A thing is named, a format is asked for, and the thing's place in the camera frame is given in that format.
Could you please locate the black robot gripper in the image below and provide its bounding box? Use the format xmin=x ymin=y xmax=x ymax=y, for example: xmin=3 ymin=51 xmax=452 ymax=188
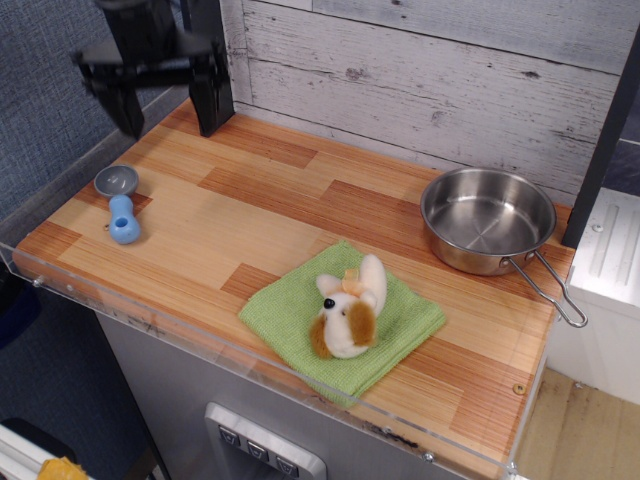
xmin=72 ymin=1 xmax=231 ymax=140

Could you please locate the blue handled grey spoon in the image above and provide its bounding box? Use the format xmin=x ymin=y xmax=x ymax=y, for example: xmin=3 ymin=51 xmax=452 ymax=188
xmin=94 ymin=165 xmax=141 ymax=245

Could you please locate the stainless steel pot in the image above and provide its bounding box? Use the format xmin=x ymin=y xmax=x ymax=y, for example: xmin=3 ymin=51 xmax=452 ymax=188
xmin=420 ymin=167 xmax=589 ymax=328

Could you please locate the green folded cloth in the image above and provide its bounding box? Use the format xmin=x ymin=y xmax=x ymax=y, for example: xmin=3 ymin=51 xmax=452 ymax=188
xmin=239 ymin=241 xmax=445 ymax=407

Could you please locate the white brown plush dog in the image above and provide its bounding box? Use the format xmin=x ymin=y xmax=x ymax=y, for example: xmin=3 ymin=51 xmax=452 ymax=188
xmin=310 ymin=254 xmax=387 ymax=359

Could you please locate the grey cabinet with buttons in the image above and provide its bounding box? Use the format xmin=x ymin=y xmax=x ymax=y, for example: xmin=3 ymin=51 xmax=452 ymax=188
xmin=99 ymin=316 xmax=520 ymax=479

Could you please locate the yellow black object bottom left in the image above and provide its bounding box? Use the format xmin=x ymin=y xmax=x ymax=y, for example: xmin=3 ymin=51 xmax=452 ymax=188
xmin=36 ymin=457 xmax=89 ymax=480

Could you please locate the white appliance at right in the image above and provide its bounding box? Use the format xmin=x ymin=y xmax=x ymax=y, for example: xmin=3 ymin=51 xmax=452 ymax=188
xmin=547 ymin=188 xmax=639 ymax=404

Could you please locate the black left vertical post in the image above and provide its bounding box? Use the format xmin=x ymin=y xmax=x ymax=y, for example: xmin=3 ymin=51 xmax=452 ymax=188
xmin=180 ymin=0 xmax=234 ymax=117

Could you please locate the black vertical post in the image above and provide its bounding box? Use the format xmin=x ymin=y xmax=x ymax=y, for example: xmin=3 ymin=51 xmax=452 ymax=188
xmin=561 ymin=30 xmax=639 ymax=249
xmin=180 ymin=0 xmax=234 ymax=117

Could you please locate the clear acrylic guard rail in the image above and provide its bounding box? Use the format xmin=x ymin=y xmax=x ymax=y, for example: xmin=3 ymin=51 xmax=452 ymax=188
xmin=1 ymin=89 xmax=555 ymax=455

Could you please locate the black right vertical post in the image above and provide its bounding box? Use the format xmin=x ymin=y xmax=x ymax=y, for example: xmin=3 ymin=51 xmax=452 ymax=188
xmin=561 ymin=30 xmax=639 ymax=249

